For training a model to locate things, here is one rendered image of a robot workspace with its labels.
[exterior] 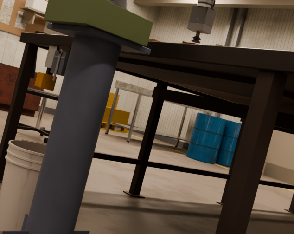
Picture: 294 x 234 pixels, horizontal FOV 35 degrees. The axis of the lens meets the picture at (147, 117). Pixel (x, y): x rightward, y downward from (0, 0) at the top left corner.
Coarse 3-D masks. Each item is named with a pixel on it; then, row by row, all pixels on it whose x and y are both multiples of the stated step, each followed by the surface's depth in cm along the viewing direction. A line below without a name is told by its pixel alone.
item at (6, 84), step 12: (0, 72) 718; (12, 72) 727; (36, 72) 748; (0, 84) 721; (12, 84) 730; (0, 96) 723; (12, 96) 733; (36, 96) 754; (0, 108) 737; (24, 108) 748; (36, 108) 757
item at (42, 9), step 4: (28, 0) 820; (32, 0) 809; (36, 0) 807; (40, 0) 812; (44, 0) 817; (28, 4) 818; (32, 4) 806; (36, 4) 809; (40, 4) 814; (44, 4) 818; (36, 8) 810; (40, 8) 815; (44, 8) 820; (44, 12) 822
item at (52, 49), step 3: (51, 45) 249; (51, 48) 248; (54, 48) 246; (48, 51) 251; (51, 51) 248; (54, 51) 245; (48, 54) 250; (51, 54) 247; (48, 57) 250; (51, 57) 246; (48, 60) 249; (51, 60) 246; (45, 63) 251; (48, 63) 248; (51, 63) 245; (45, 66) 250; (48, 66) 247
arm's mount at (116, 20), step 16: (48, 0) 160; (64, 0) 152; (80, 0) 145; (96, 0) 142; (48, 16) 158; (64, 16) 150; (80, 16) 143; (96, 16) 143; (112, 16) 147; (128, 16) 151; (112, 32) 148; (128, 32) 152; (144, 32) 157
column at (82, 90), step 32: (64, 32) 163; (96, 32) 147; (96, 64) 156; (64, 96) 158; (96, 96) 158; (64, 128) 156; (96, 128) 161; (64, 160) 156; (64, 192) 157; (32, 224) 159; (64, 224) 159
